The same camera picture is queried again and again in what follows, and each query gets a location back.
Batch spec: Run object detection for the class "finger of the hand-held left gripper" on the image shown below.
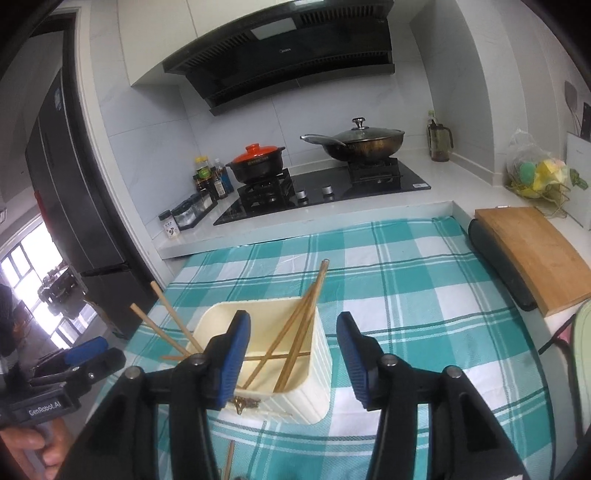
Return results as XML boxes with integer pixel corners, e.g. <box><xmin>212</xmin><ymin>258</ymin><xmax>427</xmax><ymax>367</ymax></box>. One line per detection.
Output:
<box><xmin>28</xmin><ymin>348</ymin><xmax>127</xmax><ymax>393</ymax></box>
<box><xmin>30</xmin><ymin>336</ymin><xmax>110</xmax><ymax>376</ymax></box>

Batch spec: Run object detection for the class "sauce bottle with light cap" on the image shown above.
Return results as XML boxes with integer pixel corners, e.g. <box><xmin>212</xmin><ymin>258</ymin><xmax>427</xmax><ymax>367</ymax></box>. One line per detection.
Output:
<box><xmin>193</xmin><ymin>156</ymin><xmax>213</xmax><ymax>193</ymax></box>

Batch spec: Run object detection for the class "person's left hand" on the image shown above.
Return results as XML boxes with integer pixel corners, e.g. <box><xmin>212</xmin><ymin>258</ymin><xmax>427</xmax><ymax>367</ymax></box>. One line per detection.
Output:
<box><xmin>0</xmin><ymin>417</ymin><xmax>71</xmax><ymax>472</ymax></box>

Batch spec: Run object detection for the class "black range hood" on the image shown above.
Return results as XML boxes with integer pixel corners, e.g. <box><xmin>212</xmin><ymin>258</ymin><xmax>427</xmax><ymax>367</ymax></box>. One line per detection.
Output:
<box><xmin>162</xmin><ymin>0</ymin><xmax>397</xmax><ymax>116</ymax></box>

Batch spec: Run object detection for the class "teal checked tablecloth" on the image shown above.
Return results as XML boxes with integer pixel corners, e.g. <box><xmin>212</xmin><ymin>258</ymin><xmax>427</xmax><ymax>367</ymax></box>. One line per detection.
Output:
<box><xmin>76</xmin><ymin>215</ymin><xmax>562</xmax><ymax>480</ymax></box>

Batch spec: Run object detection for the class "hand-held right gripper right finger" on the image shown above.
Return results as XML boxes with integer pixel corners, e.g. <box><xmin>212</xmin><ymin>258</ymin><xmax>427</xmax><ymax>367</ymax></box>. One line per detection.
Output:
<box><xmin>335</xmin><ymin>311</ymin><xmax>529</xmax><ymax>480</ymax></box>

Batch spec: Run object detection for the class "white knife block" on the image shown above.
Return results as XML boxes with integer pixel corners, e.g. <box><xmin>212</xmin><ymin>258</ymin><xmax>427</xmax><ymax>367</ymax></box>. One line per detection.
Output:
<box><xmin>565</xmin><ymin>131</ymin><xmax>591</xmax><ymax>230</ymax></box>

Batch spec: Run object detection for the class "black pot with red lid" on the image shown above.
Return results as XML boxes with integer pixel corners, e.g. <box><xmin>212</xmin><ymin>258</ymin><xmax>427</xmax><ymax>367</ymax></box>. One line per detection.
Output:
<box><xmin>225</xmin><ymin>143</ymin><xmax>286</xmax><ymax>184</ymax></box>

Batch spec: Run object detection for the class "wok with glass lid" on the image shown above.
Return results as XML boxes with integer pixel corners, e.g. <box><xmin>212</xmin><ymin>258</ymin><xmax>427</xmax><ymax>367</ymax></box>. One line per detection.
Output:
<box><xmin>300</xmin><ymin>117</ymin><xmax>406</xmax><ymax>164</ymax></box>

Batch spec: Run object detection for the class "plastic bag of sponges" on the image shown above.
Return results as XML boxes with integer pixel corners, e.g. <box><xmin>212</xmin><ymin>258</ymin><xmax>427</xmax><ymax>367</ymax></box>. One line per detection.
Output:
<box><xmin>505</xmin><ymin>128</ymin><xmax>588</xmax><ymax>219</ymax></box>

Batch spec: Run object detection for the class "cream ribbed utensil holder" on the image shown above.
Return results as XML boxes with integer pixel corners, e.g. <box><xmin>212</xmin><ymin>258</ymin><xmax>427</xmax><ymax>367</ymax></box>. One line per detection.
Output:
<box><xmin>187</xmin><ymin>296</ymin><xmax>334</xmax><ymax>426</ymax></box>

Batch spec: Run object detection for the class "green cutting board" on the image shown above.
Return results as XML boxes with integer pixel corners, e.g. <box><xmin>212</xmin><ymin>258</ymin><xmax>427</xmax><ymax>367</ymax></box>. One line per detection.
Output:
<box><xmin>571</xmin><ymin>304</ymin><xmax>591</xmax><ymax>418</ymax></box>

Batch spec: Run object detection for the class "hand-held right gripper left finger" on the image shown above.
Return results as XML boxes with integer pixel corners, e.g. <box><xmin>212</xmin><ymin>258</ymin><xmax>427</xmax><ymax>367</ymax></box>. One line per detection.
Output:
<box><xmin>55</xmin><ymin>309</ymin><xmax>252</xmax><ymax>480</ymax></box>

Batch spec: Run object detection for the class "dark grey refrigerator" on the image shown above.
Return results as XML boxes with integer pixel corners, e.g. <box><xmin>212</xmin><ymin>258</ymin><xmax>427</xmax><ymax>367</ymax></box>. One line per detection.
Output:
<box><xmin>25</xmin><ymin>71</ymin><xmax>160</xmax><ymax>340</ymax></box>

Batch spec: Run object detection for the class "dark glass kettle jar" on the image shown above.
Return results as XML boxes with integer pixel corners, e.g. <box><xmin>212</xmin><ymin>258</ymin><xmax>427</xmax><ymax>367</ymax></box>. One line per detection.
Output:
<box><xmin>426</xmin><ymin>109</ymin><xmax>454</xmax><ymax>162</ymax></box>

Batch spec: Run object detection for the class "dark sauce bottle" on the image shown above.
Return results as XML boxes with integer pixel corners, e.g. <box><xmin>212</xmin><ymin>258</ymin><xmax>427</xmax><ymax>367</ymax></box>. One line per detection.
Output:
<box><xmin>212</xmin><ymin>159</ymin><xmax>230</xmax><ymax>200</ymax></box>

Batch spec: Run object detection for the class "wooden cutting board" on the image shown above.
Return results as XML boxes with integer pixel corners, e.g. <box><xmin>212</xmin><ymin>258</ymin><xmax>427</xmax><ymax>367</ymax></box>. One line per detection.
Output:
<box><xmin>474</xmin><ymin>206</ymin><xmax>591</xmax><ymax>317</ymax></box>

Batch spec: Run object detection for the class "white seasoning jar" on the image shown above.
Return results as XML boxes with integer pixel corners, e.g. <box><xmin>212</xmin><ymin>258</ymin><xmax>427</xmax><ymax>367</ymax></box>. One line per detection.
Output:
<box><xmin>158</xmin><ymin>209</ymin><xmax>180</xmax><ymax>241</ymax></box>

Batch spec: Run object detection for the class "black gas stove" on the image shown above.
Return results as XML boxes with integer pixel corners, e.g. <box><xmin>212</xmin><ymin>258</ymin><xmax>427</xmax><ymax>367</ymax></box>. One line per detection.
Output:
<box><xmin>213</xmin><ymin>157</ymin><xmax>433</xmax><ymax>226</ymax></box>

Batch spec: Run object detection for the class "dining furniture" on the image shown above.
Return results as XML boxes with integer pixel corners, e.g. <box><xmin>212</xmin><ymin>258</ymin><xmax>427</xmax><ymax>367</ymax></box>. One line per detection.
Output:
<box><xmin>36</xmin><ymin>265</ymin><xmax>89</xmax><ymax>319</ymax></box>

